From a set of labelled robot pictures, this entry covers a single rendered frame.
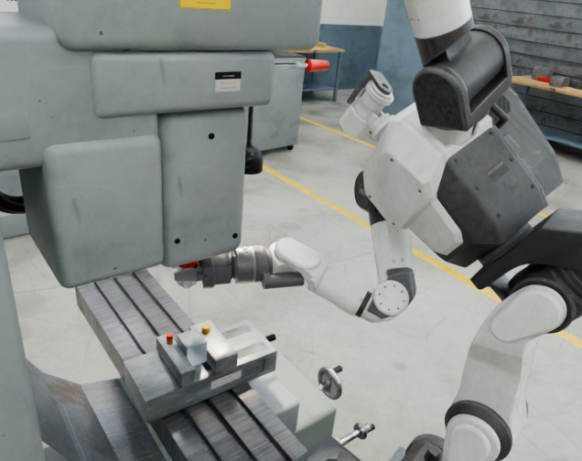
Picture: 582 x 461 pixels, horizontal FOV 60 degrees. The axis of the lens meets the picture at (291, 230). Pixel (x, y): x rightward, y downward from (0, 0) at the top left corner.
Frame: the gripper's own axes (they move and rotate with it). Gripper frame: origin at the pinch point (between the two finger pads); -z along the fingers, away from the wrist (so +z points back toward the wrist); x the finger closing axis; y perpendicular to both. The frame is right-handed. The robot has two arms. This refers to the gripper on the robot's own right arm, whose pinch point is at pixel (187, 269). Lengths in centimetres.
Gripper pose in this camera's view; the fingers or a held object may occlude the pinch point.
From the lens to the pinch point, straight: 116.1
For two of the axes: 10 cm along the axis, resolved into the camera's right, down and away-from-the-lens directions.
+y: -0.7, 8.9, 4.5
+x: 2.7, 4.5, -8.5
